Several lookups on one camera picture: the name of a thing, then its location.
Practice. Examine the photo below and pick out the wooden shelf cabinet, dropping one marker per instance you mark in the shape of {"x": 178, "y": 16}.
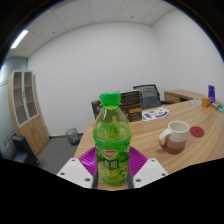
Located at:
{"x": 28, "y": 116}

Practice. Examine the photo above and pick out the cream and brown mug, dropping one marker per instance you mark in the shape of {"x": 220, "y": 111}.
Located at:
{"x": 176, "y": 136}

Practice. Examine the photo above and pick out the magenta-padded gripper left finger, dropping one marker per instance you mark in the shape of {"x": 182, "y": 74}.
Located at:
{"x": 75, "y": 171}

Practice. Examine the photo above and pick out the clear round-printed sheet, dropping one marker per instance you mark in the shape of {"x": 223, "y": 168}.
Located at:
{"x": 195, "y": 102}

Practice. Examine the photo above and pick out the black mesh office chair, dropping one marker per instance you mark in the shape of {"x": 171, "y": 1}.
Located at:
{"x": 149, "y": 96}

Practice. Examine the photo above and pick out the purple standing sign card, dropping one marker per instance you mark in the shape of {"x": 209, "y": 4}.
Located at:
{"x": 211, "y": 93}

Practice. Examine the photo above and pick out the green drink bottle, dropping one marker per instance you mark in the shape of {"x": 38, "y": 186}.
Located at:
{"x": 112, "y": 143}

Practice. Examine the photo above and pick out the grey trash bin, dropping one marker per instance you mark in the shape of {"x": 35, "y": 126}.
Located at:
{"x": 72, "y": 136}

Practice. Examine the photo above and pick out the wooden side desk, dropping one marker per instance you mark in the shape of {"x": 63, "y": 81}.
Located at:
{"x": 181, "y": 96}

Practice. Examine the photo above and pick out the rectangular ceiling light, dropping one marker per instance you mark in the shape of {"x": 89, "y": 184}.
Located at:
{"x": 19, "y": 39}

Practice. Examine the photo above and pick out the orange wooden box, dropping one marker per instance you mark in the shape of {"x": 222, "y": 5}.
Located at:
{"x": 206, "y": 102}

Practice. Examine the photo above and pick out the flat round red coaster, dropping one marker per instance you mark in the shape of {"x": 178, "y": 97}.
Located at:
{"x": 197, "y": 131}

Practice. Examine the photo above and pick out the dark flat cardboard box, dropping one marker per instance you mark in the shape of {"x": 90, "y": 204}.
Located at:
{"x": 130, "y": 98}

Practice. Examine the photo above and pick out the dark box with tan flap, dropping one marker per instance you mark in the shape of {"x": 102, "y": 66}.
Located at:
{"x": 135, "y": 113}

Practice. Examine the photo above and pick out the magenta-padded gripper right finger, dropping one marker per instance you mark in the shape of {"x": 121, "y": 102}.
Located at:
{"x": 150, "y": 171}

